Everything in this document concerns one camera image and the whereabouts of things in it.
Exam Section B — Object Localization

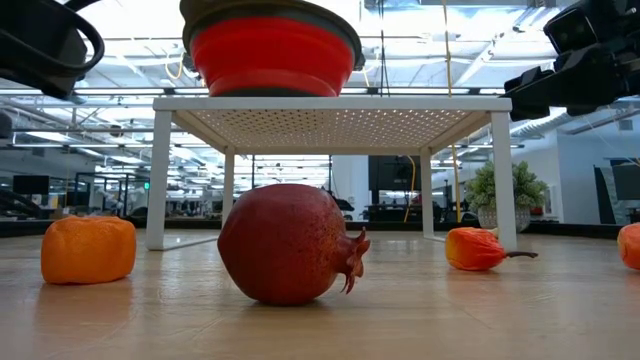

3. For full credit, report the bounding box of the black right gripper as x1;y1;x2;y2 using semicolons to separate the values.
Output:
502;29;640;122

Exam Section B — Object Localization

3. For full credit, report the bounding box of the red collapsible colander bowl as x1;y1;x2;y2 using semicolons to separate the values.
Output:
178;0;364;99

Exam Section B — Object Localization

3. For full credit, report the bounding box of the dark red pomegranate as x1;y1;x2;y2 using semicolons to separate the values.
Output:
216;183;372;307

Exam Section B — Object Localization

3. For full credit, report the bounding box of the orange tangerine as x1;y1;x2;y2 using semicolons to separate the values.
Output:
40;214;138;286

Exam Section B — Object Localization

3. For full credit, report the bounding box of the small orange stemmed fruit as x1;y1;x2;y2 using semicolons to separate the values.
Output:
616;223;640;272
444;226;540;273

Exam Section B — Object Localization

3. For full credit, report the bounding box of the green potted plant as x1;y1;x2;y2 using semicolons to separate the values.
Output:
463;159;550;234

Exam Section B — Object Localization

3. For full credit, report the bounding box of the white perforated shelf riser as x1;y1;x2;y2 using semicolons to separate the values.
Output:
144;95;519;252

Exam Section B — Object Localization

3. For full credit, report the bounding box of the black computer monitor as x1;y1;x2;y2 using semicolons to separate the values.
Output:
12;174;51;196

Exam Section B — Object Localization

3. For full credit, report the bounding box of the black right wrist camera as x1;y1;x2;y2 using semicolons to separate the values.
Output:
543;3;601;55

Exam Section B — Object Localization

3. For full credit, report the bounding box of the dark wall screen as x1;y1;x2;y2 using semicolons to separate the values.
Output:
593;158;640;226

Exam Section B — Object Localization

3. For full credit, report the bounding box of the yellow background cable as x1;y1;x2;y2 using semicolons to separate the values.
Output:
402;155;418;224

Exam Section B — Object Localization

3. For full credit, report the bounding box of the black wall display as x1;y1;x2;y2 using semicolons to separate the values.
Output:
368;155;423;193

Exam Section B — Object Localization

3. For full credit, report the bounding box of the black aluminium table frame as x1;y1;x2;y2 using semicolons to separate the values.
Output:
0;217;624;241

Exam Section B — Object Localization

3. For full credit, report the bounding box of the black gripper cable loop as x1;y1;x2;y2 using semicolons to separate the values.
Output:
0;0;107;81

